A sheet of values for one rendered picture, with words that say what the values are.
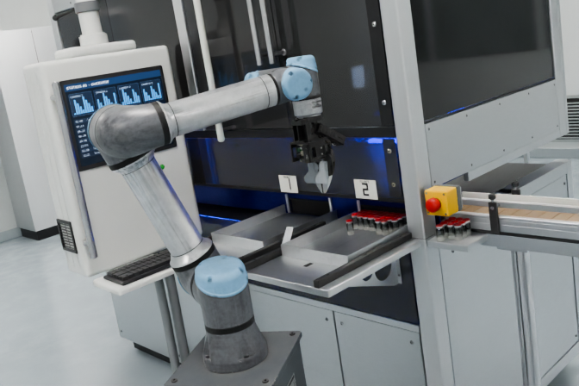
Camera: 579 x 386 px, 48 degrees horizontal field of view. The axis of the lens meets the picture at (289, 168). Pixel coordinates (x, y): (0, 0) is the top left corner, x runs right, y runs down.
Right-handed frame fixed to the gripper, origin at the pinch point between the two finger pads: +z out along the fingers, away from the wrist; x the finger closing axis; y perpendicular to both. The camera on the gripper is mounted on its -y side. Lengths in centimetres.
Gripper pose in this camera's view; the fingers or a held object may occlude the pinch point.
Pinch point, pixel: (325, 187)
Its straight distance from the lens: 173.3
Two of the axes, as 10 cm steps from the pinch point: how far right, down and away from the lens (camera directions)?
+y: -6.9, 2.4, -6.8
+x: 7.1, 0.3, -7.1
